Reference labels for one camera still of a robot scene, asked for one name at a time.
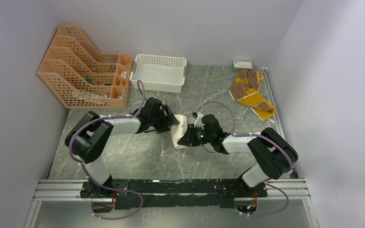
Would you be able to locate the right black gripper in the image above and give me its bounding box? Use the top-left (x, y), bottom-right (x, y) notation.
top-left (178, 124), bottom-right (213, 147)

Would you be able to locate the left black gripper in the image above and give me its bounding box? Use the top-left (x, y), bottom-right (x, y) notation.
top-left (150, 104), bottom-right (180, 134)

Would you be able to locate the cream white towel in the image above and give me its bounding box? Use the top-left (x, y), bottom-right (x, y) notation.
top-left (170, 114), bottom-right (188, 149)

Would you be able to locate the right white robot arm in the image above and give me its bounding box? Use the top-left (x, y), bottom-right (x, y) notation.
top-left (170, 113), bottom-right (298, 197)

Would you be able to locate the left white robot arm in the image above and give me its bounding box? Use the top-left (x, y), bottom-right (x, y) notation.
top-left (65, 97), bottom-right (180, 198)

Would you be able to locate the white plastic basket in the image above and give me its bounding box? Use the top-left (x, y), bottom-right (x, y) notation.
top-left (129, 54), bottom-right (187, 93)

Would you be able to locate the brown yellow towel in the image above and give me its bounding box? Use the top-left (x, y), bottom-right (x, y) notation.
top-left (229, 69), bottom-right (276, 121)

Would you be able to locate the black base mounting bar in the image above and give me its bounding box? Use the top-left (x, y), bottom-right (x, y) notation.
top-left (80, 178), bottom-right (268, 209)

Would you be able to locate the small white red box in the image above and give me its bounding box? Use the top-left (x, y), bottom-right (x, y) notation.
top-left (233, 60), bottom-right (253, 70)

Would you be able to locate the orange plastic file organizer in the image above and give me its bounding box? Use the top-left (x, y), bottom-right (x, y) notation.
top-left (37, 25), bottom-right (133, 109)

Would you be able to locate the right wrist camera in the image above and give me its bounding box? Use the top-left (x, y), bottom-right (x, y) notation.
top-left (192, 112), bottom-right (204, 128)

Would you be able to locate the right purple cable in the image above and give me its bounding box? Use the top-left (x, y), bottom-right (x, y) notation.
top-left (195, 100), bottom-right (295, 218)

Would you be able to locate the aluminium frame rail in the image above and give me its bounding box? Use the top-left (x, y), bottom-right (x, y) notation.
top-left (34, 66), bottom-right (317, 228)

